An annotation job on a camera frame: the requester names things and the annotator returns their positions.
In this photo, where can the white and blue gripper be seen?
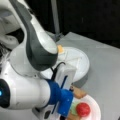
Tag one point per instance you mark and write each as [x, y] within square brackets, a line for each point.
[61, 96]

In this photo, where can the red tomato slice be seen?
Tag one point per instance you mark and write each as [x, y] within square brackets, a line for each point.
[83, 109]

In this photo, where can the green lettuce piece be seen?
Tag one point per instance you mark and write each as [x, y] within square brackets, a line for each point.
[73, 108]

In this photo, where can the toast bread slice back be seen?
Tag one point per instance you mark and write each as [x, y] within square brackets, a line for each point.
[78, 93]

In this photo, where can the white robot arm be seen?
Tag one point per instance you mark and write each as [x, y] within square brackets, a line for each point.
[21, 84]

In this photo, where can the white paper plate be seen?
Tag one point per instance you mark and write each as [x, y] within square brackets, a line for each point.
[95, 113]

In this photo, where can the white divided round tray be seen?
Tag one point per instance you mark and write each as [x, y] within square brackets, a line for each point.
[76, 60]

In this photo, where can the yellow cheese slice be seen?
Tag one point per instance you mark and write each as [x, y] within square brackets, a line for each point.
[60, 49]

